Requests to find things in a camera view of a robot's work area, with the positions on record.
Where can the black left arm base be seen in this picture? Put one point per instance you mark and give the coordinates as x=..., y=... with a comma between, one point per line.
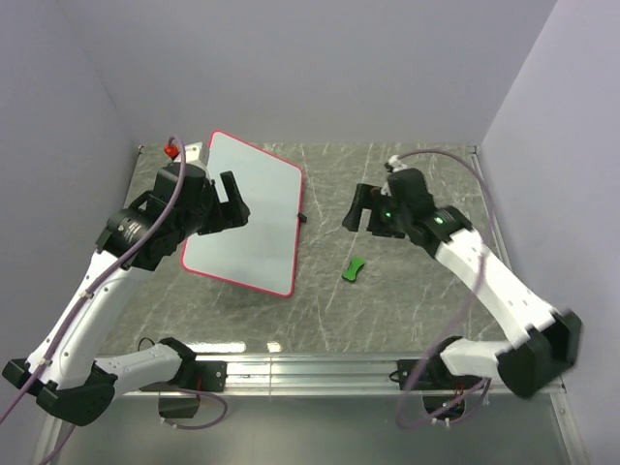
x=204, y=375

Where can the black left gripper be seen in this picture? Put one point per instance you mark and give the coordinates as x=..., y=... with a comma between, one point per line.
x=231, y=214

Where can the aluminium front rail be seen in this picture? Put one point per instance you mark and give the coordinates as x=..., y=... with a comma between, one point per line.
x=310, y=375

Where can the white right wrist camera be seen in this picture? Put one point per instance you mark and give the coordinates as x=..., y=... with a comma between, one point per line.
x=395, y=164

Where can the green bone-shaped eraser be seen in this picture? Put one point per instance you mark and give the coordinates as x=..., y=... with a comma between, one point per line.
x=351, y=272

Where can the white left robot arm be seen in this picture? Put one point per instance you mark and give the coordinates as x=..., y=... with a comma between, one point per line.
x=128, y=251

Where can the aluminium rail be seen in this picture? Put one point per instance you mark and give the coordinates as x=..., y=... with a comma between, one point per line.
x=310, y=375
x=499, y=242

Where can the aluminium right side rail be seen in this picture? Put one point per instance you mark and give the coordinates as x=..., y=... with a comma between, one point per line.
x=499, y=242

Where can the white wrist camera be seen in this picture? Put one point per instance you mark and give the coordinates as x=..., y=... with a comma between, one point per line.
x=194, y=154
x=395, y=164

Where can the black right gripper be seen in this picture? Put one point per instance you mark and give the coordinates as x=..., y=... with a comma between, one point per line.
x=366, y=197

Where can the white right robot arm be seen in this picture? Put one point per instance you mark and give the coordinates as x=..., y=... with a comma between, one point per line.
x=541, y=343

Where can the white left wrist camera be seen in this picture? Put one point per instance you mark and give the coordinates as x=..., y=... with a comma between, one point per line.
x=194, y=154

